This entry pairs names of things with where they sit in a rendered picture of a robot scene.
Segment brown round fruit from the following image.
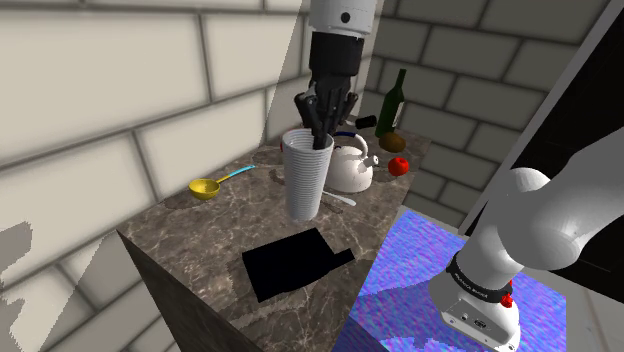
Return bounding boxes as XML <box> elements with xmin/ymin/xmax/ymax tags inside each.
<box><xmin>378</xmin><ymin>131</ymin><xmax>408</xmax><ymax>154</ymax></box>

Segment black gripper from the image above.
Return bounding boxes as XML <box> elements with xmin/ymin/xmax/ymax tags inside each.
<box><xmin>294</xmin><ymin>30</ymin><xmax>366</xmax><ymax>151</ymax></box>

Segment white ribbed cup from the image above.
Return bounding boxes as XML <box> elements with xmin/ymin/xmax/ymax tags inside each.
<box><xmin>281</xmin><ymin>128</ymin><xmax>336</xmax><ymax>222</ymax></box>

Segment white spoon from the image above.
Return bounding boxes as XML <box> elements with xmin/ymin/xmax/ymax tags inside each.
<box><xmin>321</xmin><ymin>189</ymin><xmax>358</xmax><ymax>207</ymax></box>

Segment black flat pan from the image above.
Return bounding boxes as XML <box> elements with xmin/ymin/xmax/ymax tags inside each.
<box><xmin>241</xmin><ymin>227</ymin><xmax>357</xmax><ymax>304</ymax></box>

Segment blue patterned robot stand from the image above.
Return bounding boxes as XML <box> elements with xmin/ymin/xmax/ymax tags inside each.
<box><xmin>331</xmin><ymin>209</ymin><xmax>570</xmax><ymax>352</ymax></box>

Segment white kettle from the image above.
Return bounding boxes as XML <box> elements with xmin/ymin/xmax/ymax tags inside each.
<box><xmin>324</xmin><ymin>131</ymin><xmax>380</xmax><ymax>194</ymax></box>

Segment yellow ladle with blue handle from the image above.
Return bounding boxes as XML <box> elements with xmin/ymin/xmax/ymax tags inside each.
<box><xmin>188</xmin><ymin>164</ymin><xmax>257</xmax><ymax>202</ymax></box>

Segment dark green bottle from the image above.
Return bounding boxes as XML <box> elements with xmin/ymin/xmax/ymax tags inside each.
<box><xmin>374</xmin><ymin>68</ymin><xmax>408</xmax><ymax>139</ymax></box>

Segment dark window with white frame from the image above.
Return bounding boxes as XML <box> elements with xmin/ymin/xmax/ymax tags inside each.
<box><xmin>458</xmin><ymin>0</ymin><xmax>624</xmax><ymax>304</ymax></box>

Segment red apple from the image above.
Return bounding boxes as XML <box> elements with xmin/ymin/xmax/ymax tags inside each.
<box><xmin>387</xmin><ymin>156</ymin><xmax>411</xmax><ymax>178</ymax></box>

